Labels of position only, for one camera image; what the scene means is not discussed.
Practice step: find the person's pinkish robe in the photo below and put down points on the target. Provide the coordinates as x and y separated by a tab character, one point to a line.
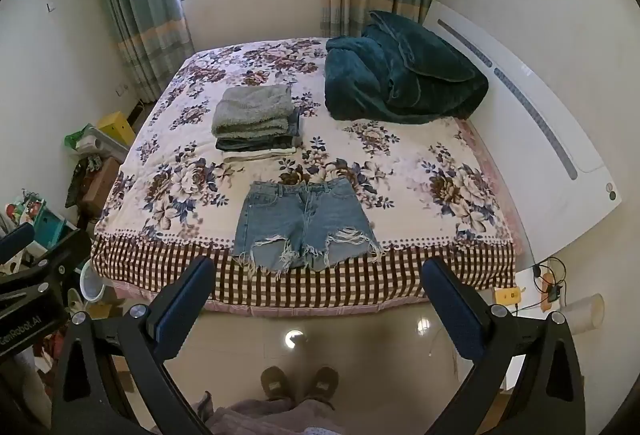
270	417

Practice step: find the yellow power strip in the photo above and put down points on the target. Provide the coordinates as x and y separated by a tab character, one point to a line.
507	296

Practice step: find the green plastic bag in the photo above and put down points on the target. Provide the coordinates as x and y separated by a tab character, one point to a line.
75	137

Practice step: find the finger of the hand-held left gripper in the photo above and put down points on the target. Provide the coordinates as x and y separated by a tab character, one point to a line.
55	260
15	240

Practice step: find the folded white garment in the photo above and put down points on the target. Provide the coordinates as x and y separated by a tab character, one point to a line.
255	155

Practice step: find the folded grey fluffy garment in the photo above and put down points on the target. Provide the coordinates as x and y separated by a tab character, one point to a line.
252	112

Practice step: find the frayed blue denim shorts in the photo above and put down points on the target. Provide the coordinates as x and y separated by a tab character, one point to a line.
300	220

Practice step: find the white headboard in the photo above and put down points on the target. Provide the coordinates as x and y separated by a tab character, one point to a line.
525	140

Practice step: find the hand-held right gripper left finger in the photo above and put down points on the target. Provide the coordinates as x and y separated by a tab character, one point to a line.
182	307

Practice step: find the white storage box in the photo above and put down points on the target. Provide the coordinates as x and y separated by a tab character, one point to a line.
102	145

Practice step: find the brown cardboard box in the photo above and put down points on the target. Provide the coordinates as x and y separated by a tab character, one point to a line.
100	182

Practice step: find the yellow box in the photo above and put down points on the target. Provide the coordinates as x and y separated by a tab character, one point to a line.
117	127

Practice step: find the teal toy box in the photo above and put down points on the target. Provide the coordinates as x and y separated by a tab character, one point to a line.
50	225

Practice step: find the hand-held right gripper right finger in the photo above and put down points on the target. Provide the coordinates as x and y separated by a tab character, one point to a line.
455	310

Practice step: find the white waste bin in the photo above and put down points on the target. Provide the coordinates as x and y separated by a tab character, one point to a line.
95	285

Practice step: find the dark teal fleece blanket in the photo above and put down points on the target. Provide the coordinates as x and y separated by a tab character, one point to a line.
400	70

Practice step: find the bed with floral sheet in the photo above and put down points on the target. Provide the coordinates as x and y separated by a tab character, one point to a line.
400	155

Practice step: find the clear plastic container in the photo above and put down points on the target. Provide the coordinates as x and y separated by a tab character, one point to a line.
585	315

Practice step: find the white bedside table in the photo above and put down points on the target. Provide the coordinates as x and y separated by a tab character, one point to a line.
530	285

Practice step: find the brown slipper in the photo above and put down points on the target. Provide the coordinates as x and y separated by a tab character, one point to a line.
322	385
275	382

